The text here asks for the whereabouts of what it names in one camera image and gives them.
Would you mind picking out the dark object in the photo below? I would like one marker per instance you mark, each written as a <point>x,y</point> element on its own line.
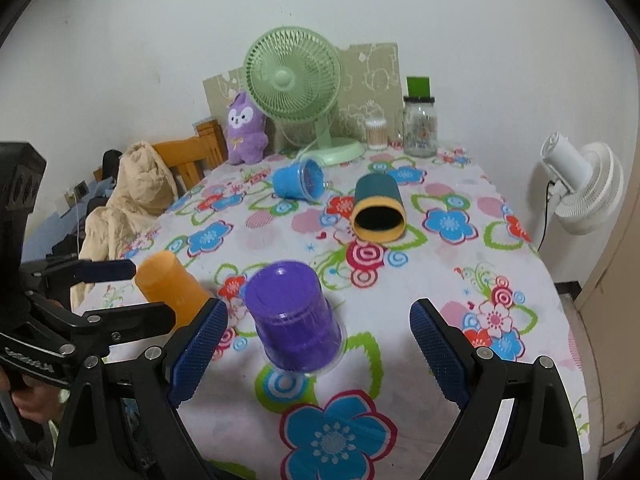
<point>112,165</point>

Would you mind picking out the purple plush toy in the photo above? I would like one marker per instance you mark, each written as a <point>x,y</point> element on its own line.
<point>245,132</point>

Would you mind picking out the beige patterned board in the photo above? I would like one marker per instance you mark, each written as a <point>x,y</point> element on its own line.
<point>370,75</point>

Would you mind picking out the blue cloth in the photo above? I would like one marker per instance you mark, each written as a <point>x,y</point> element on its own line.
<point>45,235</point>

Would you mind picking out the white clip fan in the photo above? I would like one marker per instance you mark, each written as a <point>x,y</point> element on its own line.
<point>592,185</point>

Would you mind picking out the beige blanket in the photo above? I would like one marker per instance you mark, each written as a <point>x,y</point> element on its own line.
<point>135,185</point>

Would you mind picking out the teal and yellow cup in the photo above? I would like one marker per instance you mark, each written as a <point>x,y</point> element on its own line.
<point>377,190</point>

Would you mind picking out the wooden chair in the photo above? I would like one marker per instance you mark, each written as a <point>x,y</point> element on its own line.
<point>190,157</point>

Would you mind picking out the purple plastic cup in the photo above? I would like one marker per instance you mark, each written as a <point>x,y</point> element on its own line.
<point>290,310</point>

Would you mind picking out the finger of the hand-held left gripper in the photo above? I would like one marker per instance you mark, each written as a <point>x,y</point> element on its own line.
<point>135,317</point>
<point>107,270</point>

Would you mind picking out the floral tablecloth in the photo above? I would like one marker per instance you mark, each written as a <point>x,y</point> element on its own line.
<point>425,270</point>

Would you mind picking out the green desk fan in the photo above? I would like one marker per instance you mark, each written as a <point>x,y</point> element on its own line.
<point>290,77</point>

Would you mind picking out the green box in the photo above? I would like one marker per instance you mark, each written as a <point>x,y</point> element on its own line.
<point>419,86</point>

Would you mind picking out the beige cabinet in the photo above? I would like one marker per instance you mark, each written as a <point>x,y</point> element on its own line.
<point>615,285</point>

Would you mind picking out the orange plastic cup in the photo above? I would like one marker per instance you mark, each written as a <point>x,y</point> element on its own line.
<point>170,285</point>

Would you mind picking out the glass jar with black lid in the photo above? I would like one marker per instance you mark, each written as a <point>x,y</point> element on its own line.
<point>420,130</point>

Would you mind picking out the person's left hand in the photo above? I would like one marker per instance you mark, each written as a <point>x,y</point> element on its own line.
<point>35,402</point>

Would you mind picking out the wall socket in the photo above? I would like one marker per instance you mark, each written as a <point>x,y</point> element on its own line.
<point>80,190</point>

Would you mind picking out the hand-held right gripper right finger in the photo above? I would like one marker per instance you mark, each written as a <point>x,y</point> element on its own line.
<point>439,355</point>

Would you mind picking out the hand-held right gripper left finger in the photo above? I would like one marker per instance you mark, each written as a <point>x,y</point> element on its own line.
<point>199,352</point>

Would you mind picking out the cotton swab container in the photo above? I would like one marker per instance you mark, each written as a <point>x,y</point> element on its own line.
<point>376,135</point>

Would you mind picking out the blue plastic cup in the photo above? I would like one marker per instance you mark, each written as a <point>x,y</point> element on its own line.
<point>290,183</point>

